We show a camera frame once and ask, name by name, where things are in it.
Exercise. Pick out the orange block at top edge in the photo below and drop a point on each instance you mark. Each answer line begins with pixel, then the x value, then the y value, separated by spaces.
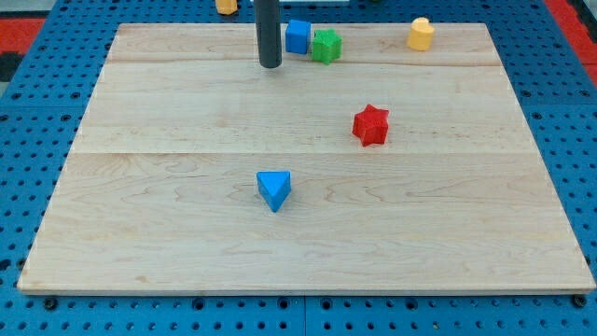
pixel 226 7

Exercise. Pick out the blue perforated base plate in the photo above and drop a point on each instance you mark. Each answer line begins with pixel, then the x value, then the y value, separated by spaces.
pixel 46 98

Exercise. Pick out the yellow heart block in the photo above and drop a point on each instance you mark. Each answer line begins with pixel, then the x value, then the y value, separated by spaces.
pixel 421 34

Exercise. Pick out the light wooden board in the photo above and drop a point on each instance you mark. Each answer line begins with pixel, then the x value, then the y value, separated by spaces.
pixel 158 195

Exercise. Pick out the green star block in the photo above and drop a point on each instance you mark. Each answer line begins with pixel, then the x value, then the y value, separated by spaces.
pixel 326 46

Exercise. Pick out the blue cube block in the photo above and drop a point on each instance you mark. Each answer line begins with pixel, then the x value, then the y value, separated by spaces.
pixel 297 37

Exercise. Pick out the red star block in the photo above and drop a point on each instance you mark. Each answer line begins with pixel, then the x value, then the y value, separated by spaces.
pixel 371 125

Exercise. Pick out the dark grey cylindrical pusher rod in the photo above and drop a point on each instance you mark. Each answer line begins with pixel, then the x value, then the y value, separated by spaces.
pixel 267 19

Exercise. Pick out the blue triangle block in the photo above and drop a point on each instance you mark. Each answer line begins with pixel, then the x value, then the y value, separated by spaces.
pixel 274 187

